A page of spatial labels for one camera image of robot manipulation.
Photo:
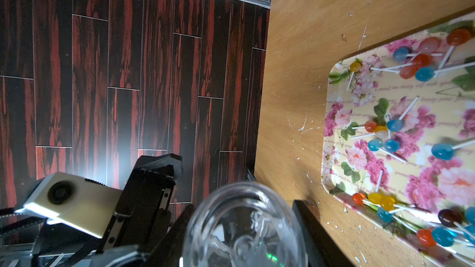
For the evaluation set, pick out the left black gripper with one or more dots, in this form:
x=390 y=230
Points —
x=141 y=216

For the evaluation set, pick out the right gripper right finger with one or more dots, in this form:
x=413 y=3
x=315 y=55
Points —
x=321 y=249

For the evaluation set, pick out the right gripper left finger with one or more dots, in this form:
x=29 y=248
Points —
x=169 y=251

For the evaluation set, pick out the clear candy jar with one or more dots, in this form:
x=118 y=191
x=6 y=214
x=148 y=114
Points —
x=244 y=224

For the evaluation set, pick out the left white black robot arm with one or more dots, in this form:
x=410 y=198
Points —
x=31 y=241

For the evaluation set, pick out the floral pattern tray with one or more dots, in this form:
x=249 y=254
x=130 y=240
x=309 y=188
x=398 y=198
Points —
x=399 y=138

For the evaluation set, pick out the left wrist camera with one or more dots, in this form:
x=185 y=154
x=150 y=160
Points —
x=80 y=203

